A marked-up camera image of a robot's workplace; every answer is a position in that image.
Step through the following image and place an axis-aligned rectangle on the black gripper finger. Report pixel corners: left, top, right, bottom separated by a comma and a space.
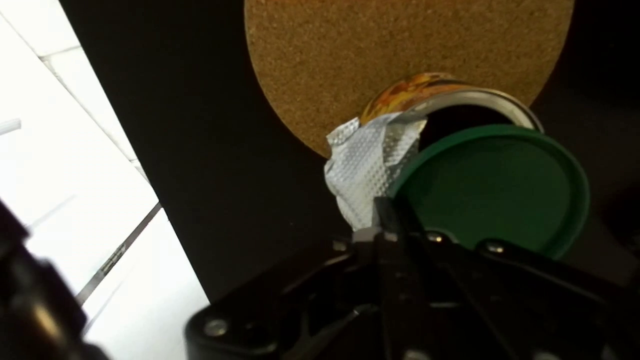
349, 198, 423, 293

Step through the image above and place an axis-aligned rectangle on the green plastic lid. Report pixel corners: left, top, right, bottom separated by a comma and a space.
387, 126, 590, 259

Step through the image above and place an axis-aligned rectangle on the round cork mat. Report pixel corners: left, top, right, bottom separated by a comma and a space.
242, 0, 577, 156

